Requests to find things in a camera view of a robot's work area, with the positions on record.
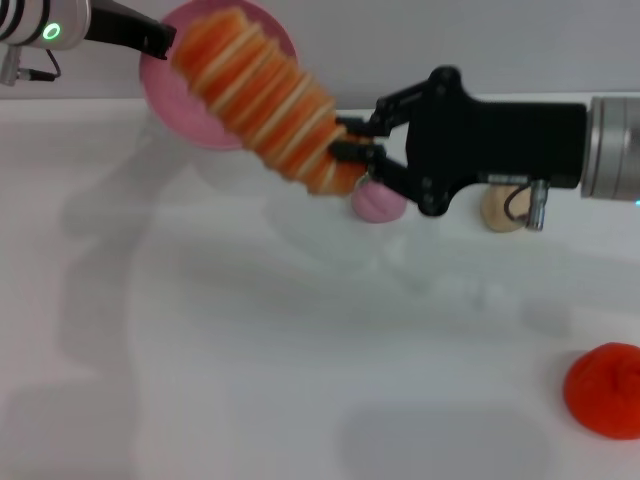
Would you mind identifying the pink peach toy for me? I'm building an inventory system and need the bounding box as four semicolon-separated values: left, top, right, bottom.
350;178;408;225

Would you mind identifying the beige potato toy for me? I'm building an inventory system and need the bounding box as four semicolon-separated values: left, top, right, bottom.
479;183;534;235

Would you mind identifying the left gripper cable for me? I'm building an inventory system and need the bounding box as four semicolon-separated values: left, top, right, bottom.
0;46;63;88

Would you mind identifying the orange striped long bread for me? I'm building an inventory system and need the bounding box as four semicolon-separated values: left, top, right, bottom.
170;9;374;198

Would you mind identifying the pink plastic bowl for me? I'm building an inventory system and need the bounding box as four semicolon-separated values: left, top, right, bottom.
138;0;300;152

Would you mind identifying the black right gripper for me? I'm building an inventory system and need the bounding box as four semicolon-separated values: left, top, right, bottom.
328;64;589;218

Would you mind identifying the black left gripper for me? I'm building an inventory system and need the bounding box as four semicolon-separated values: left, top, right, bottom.
81;0;178;62

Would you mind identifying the red orange round toy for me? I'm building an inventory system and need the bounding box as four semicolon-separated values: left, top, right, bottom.
563;341;640;441

